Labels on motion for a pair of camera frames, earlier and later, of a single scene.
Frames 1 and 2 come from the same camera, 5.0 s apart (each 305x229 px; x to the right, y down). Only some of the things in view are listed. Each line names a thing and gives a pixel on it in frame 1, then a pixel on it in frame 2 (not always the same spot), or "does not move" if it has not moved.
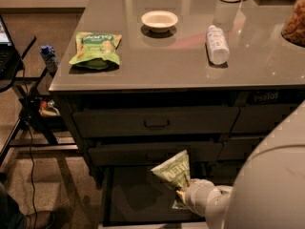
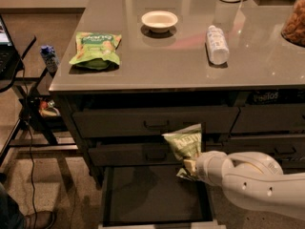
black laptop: x=10 y=55 does not move
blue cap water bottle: x=50 y=56 does not move
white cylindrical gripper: x=194 y=195 → x=203 y=166
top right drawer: x=261 y=118 does not move
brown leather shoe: x=44 y=219 does not move
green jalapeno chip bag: x=174 y=173 → x=186 y=144
